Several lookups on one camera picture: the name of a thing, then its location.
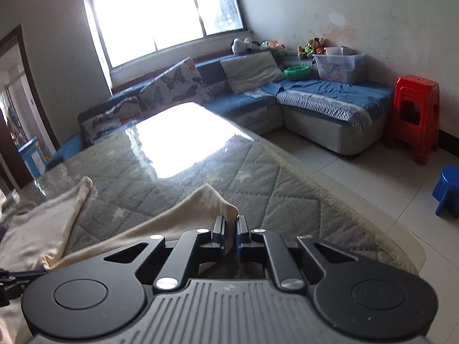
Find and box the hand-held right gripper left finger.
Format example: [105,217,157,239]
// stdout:
[103,216,227,293]

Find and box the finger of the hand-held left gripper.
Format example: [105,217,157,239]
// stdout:
[0,267,48,282]

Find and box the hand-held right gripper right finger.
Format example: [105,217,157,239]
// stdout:
[236,216,363,291]

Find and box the cream knit garment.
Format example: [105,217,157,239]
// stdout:
[0,176,240,344]

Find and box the blue and white cabinet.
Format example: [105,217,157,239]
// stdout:
[18,135,47,179]

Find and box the blue corner sofa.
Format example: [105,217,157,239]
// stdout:
[46,52,395,173]

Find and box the large butterfly print cushion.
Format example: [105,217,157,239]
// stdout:
[138,57,216,115]

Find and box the flat butterfly print cushion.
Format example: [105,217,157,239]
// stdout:
[81,97,144,144]

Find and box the blue sofa sheet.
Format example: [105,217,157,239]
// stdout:
[247,78,395,137]

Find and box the plain grey cushion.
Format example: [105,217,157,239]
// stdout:
[219,51,286,94]

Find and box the green plastic basin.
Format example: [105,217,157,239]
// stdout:
[284,65,311,81]

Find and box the black and white plush toy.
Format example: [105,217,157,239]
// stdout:
[230,38,261,55]

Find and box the clear plastic storage box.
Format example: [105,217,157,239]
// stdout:
[312,53,367,85]

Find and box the colourful plastic toy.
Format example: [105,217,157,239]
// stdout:
[260,40,286,53]

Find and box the brown teddy bear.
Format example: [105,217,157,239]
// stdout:
[308,37,326,55]

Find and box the small blue plastic stool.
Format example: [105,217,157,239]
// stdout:
[432,166,459,218]

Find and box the red plastic stool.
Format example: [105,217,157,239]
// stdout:
[383,75,441,166]

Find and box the large window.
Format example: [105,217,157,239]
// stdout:
[79,0,250,71]

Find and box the brown wooden door frame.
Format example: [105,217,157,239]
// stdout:
[0,24,60,191]

